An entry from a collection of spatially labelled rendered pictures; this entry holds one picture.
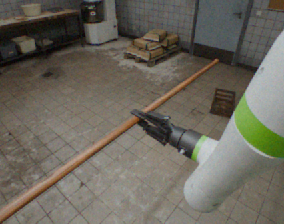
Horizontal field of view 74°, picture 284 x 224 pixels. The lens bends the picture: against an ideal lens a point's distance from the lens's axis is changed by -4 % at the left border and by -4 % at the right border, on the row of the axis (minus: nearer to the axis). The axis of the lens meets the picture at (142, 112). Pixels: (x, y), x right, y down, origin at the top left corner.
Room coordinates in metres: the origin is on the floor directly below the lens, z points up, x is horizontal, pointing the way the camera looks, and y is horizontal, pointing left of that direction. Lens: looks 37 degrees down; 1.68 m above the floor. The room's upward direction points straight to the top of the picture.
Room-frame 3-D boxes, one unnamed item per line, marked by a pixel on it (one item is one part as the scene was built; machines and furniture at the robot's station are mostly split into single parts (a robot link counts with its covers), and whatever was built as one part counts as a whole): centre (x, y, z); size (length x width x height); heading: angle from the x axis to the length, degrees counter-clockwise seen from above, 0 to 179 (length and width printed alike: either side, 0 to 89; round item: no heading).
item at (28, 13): (4.78, 2.50, 1.01); 0.43 x 0.42 x 0.21; 139
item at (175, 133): (0.52, -0.11, 1.19); 0.09 x 0.07 x 0.08; 50
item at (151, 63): (4.51, -0.27, 0.07); 1.20 x 0.80 x 0.14; 139
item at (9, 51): (4.08, 2.99, 0.35); 0.50 x 0.36 x 0.24; 49
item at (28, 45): (4.40, 2.72, 0.35); 0.50 x 0.36 x 0.24; 51
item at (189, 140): (0.46, -0.16, 1.19); 0.12 x 0.06 x 0.09; 140
